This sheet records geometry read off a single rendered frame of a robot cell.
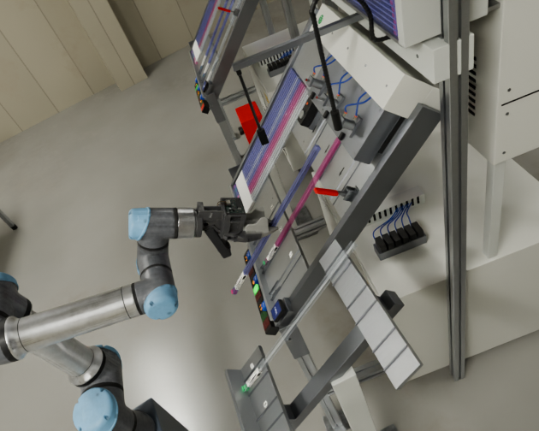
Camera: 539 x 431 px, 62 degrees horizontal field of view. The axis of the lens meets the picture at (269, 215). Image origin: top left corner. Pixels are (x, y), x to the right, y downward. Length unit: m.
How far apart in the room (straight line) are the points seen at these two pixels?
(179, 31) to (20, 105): 1.76
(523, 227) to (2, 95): 4.61
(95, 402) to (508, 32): 1.30
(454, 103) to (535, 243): 0.69
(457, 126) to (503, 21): 0.20
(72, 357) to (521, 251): 1.31
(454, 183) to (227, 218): 0.53
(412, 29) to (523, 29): 0.25
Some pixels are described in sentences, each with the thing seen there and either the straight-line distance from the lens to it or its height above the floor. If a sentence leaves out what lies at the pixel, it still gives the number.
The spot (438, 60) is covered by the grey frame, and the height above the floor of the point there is 1.36.
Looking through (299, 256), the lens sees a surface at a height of 0.85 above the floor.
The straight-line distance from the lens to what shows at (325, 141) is 1.27.
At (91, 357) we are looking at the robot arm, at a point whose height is 0.82.
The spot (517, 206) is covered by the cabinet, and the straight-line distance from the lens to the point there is 1.65.
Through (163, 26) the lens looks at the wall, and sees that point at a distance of 5.19.
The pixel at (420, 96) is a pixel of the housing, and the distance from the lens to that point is 1.01.
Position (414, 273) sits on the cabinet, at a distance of 1.47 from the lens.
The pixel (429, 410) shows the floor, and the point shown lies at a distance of 1.93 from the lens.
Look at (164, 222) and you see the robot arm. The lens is 1.07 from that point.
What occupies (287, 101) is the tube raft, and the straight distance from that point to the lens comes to 1.53.
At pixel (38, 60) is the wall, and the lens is 5.07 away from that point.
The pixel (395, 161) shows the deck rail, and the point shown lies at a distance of 1.04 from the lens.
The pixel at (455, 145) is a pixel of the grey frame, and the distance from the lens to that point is 1.04.
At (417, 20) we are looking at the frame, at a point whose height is 1.43.
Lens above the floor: 1.80
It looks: 42 degrees down
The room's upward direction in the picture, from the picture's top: 23 degrees counter-clockwise
